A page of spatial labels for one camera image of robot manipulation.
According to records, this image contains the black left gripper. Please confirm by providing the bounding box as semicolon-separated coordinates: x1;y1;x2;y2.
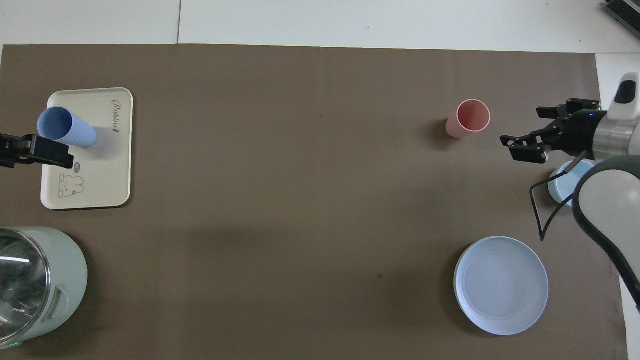
0;134;73;168

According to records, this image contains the pink cup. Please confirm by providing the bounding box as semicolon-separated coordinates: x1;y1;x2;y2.
446;99;491;139

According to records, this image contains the grey ridged device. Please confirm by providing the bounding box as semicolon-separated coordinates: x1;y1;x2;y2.
602;0;640;32

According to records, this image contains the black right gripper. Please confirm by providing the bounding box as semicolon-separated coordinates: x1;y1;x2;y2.
500;98;607;164

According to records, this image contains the light blue bowl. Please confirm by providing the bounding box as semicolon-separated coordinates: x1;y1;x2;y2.
547;160;596;205

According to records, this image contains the mint green electric pot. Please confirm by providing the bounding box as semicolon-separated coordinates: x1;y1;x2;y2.
0;226;89;349

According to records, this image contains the blue ribbed cup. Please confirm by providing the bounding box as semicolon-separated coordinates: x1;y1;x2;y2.
37;106;98;148

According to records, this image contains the brown paper table mat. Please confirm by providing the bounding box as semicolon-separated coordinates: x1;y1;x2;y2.
0;44;630;360

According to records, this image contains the pale blue plate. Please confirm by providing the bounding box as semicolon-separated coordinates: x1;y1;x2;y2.
453;236;550;336

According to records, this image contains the cream rabbit print tray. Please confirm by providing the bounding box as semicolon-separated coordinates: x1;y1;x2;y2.
40;87;134;210

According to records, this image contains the glass pot lid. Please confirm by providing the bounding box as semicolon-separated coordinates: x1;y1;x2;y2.
0;229;52;341

